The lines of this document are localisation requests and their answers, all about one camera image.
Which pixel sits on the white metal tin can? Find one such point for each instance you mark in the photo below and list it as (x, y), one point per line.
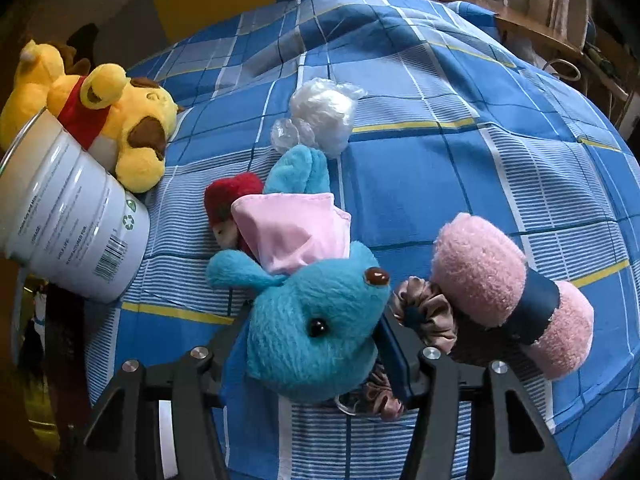
(65, 210)

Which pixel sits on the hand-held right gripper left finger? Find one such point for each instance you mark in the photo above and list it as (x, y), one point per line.
(232, 375)

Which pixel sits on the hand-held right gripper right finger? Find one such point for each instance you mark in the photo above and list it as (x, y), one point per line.
(400, 360)

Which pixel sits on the gold cardboard box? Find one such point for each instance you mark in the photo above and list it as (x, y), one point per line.
(37, 410)

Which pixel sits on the yellow bear plush toy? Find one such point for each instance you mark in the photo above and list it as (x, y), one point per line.
(125, 110)

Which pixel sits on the red-haired small doll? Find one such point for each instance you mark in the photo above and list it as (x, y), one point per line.
(230, 195)

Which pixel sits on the brown satin scrunchie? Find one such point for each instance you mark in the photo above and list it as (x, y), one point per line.
(430, 310)

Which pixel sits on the wooden desk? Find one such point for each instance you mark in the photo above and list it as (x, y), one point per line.
(525, 27)

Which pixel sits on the pink plush roll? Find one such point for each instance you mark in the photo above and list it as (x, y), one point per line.
(480, 270)

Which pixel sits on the pink cloth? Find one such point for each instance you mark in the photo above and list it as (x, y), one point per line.
(290, 230)

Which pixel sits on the crumpled white plastic bag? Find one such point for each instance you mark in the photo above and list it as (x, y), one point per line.
(320, 110)

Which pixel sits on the blue plaid blanket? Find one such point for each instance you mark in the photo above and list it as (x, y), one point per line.
(450, 135)

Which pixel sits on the beige patterned curtain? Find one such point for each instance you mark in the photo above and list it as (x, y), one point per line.
(555, 0)

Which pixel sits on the blue rabbit plush toy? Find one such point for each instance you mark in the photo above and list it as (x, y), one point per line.
(310, 310)

